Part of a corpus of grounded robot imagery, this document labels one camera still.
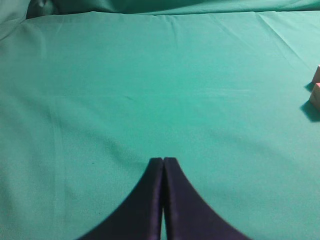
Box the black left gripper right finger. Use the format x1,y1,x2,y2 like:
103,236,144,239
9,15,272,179
163,157,248,240

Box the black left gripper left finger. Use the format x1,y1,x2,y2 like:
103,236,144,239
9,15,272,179
80,158,163,240

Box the pink cube column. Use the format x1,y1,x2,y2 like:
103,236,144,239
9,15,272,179
309,83,320,111
311,65,320,84

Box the green cloth backdrop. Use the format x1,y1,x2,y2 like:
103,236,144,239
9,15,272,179
0,0,320,39

